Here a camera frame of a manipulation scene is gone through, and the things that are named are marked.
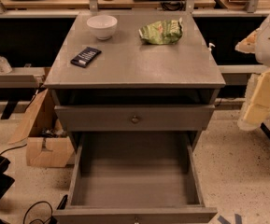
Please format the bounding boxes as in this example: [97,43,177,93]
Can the clear sanitizer bottle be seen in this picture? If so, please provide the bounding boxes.
[0,55,12,74]

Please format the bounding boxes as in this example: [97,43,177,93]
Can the white pump bottle top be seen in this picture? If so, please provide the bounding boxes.
[208,42,216,51]

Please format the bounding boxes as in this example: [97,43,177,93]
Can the green jalapeno chip bag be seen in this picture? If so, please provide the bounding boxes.
[138,18,183,45]

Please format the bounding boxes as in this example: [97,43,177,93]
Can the brown cardboard box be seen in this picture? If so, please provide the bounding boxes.
[8,89,74,168]

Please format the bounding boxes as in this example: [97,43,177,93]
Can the grey drawer cabinet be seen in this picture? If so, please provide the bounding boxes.
[45,10,225,140]

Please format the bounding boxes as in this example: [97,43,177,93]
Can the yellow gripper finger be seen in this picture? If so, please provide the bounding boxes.
[237,69,270,131]

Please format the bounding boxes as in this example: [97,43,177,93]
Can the black floor cable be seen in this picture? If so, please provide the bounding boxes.
[0,143,58,224]

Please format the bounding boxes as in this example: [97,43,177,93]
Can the white ceramic bowl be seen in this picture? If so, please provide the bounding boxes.
[87,15,118,40]

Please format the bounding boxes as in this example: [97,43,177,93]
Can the dark blue snack bar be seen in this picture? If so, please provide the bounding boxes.
[70,47,101,68]

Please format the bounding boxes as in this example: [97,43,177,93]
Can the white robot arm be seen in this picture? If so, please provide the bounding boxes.
[235,14,270,131]

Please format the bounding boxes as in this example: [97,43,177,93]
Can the open grey middle drawer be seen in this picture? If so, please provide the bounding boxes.
[54,132,217,224]

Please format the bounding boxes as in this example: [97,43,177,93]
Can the grey top drawer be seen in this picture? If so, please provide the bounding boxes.
[52,89,215,132]

